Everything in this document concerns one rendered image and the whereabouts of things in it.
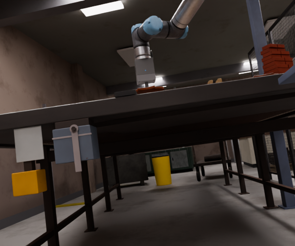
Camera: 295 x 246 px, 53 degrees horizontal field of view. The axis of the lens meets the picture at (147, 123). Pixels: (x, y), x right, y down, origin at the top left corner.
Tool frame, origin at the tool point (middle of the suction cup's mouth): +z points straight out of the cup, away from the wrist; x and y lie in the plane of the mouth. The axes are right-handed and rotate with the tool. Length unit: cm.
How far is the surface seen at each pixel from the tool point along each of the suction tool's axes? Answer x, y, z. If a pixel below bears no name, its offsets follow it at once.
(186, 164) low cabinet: -754, -165, 74
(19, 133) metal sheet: 24, 50, 15
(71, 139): 29.2, 31.3, 19.6
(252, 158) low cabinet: -583, -297, 73
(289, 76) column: 61, -31, 13
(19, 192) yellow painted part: 27, 51, 35
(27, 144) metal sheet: 24, 48, 19
